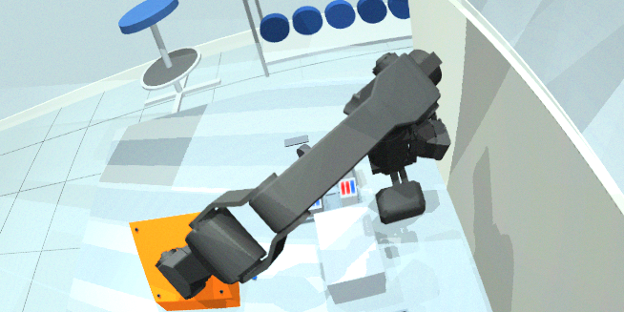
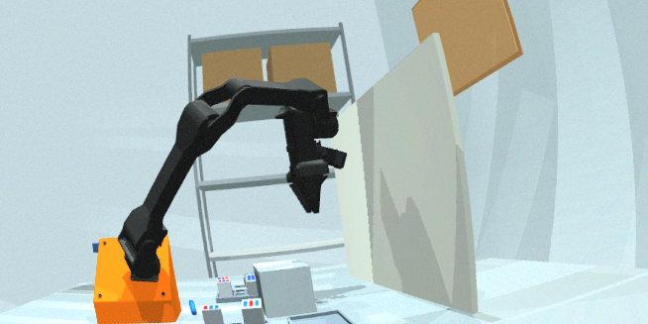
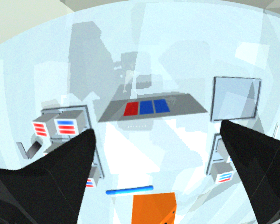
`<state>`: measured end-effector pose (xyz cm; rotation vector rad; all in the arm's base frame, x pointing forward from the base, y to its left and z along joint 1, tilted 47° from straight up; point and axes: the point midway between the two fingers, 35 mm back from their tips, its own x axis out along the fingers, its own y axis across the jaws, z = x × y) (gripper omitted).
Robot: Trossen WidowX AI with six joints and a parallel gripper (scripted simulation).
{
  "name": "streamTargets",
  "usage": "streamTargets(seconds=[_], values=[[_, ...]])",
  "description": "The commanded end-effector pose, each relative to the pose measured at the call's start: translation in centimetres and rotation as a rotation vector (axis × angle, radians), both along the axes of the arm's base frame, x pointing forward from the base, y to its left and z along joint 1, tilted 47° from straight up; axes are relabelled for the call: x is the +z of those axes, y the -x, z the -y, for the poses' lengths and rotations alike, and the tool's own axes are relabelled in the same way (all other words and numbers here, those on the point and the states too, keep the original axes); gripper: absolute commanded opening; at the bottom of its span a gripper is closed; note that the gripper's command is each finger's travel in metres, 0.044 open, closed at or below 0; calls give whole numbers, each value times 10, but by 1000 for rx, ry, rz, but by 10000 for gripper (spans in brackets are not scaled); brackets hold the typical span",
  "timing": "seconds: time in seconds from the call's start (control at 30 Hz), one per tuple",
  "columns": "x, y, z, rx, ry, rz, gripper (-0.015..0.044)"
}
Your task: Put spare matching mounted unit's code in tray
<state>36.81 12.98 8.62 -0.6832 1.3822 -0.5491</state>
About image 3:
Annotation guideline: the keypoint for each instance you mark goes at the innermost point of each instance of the large off-white flat panel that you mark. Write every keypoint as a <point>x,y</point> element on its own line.
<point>17,16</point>

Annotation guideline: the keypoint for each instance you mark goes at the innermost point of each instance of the blue rod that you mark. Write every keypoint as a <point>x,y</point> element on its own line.
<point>129,190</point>

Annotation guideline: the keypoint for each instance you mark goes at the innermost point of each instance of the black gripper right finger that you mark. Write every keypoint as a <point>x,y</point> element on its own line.
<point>256,158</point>

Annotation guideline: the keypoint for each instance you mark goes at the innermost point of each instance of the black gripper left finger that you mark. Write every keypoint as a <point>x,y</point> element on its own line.
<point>50,190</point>

